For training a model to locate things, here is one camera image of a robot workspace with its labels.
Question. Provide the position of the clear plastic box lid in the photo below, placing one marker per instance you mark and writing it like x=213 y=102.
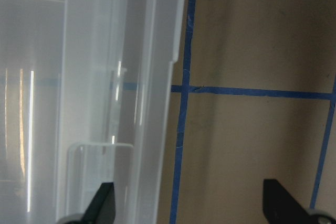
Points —
x=85 y=89

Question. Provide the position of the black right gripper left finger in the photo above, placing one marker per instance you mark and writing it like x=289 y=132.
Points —
x=102 y=208

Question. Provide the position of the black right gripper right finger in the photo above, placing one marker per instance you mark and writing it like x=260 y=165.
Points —
x=280 y=207

